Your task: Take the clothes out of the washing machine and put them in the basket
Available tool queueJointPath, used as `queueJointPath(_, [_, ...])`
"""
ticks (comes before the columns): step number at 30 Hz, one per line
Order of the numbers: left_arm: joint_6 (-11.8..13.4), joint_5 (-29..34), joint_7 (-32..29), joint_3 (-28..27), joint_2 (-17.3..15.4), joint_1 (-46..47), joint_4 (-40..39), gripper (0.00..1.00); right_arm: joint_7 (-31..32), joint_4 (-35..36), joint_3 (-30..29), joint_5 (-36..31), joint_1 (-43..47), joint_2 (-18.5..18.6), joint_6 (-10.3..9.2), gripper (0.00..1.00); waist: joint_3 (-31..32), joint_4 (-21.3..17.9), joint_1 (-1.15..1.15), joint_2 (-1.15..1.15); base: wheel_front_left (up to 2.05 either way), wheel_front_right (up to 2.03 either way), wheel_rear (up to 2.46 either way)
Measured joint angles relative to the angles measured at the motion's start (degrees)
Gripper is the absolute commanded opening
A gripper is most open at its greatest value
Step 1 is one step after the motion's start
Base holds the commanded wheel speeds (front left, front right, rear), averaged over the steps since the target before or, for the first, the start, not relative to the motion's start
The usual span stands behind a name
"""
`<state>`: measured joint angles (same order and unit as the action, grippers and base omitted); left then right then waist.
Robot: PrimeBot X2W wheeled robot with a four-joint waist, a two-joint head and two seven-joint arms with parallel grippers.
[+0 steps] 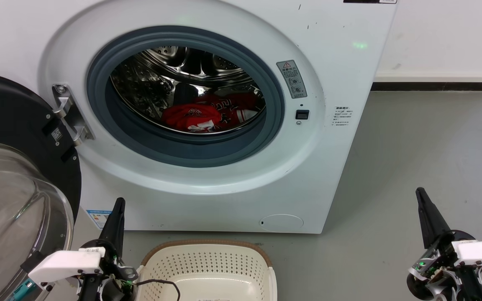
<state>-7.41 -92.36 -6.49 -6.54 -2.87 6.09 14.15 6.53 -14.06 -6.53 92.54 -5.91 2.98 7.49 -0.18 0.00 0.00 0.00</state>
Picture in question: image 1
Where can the black baseboard strip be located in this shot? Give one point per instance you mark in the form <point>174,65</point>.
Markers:
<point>433,86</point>

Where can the grey warning label sticker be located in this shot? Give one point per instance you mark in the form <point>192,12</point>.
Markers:
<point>291,79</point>

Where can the stainless steel washing machine drum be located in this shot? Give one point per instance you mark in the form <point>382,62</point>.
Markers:
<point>149,83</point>

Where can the red and white clothing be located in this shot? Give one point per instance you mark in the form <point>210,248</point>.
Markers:
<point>191,113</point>

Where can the small QR code sticker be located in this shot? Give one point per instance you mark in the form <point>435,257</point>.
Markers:
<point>56,133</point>

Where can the small printed text sticker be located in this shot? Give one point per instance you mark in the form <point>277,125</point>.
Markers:
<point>343,116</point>

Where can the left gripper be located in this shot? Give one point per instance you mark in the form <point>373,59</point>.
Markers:
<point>67,263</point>

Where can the black door latch socket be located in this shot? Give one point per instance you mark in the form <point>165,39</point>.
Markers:
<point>302,114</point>

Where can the black washer door with glass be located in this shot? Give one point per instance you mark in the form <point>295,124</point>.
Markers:
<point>6,113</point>

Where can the silver metal door hinge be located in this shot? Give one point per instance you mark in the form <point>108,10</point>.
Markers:
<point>70,117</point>

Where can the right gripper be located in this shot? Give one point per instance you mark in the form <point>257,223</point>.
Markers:
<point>479,253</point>

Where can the grey rubber door gasket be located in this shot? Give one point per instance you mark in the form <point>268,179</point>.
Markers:
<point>140,146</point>

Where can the white front-load washing machine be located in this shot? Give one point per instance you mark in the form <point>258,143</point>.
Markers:
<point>329,167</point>

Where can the cream perforated laundry basket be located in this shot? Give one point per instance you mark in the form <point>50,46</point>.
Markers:
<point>207,267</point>

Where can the blue and white energy label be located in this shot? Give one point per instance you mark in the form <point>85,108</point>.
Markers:
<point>98,218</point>

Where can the round white filter cover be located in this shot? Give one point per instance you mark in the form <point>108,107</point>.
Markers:
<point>281,223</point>

